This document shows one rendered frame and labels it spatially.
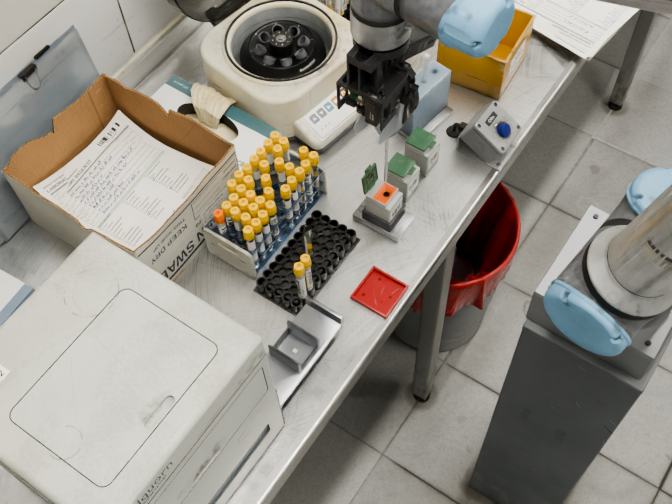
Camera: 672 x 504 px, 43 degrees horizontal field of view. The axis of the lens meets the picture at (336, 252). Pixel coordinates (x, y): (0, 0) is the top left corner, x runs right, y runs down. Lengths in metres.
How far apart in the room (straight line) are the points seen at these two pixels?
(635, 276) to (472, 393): 1.30
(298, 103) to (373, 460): 1.03
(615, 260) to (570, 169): 1.66
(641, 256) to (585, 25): 0.85
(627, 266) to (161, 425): 0.54
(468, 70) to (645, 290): 0.70
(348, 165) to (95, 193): 0.43
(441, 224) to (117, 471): 0.71
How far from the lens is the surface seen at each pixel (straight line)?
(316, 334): 1.28
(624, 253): 0.99
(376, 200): 1.36
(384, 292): 1.36
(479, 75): 1.58
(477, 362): 2.28
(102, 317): 1.05
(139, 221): 1.40
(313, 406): 1.28
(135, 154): 1.49
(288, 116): 1.48
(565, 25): 1.74
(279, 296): 1.33
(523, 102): 1.61
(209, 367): 0.99
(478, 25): 0.92
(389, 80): 1.10
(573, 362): 1.37
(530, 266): 2.44
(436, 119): 1.55
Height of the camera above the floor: 2.07
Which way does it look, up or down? 59 degrees down
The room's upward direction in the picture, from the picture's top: 4 degrees counter-clockwise
